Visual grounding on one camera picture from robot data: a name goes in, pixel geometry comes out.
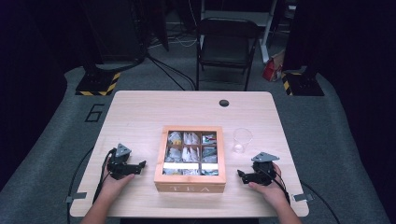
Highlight black floor cables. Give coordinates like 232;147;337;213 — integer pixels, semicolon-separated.
145;51;198;92

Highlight person's right hand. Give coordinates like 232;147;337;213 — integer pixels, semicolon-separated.
247;163;291;208

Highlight person's left hand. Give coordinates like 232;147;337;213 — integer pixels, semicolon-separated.
101;157;136;200

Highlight pile of tea bags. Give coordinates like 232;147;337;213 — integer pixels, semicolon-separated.
163;131;219;176

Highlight black stand with striped base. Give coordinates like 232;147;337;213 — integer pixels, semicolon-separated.
280;68;325;97
75;62;122;97

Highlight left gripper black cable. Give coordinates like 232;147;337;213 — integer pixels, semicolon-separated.
66;147;118;224

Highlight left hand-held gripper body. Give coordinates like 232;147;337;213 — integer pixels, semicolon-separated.
106;143;142;181

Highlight clear plastic cup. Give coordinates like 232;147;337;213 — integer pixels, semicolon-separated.
232;127;254;154

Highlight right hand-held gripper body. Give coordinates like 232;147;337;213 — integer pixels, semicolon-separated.
247;151;280;187

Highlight grey tape strip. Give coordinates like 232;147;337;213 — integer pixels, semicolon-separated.
291;192;314;203
64;191;89;204

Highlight wooden tea box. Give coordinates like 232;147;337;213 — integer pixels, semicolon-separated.
153;125;227;194

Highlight black folding chair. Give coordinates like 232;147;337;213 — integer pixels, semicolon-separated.
195;17;262;92

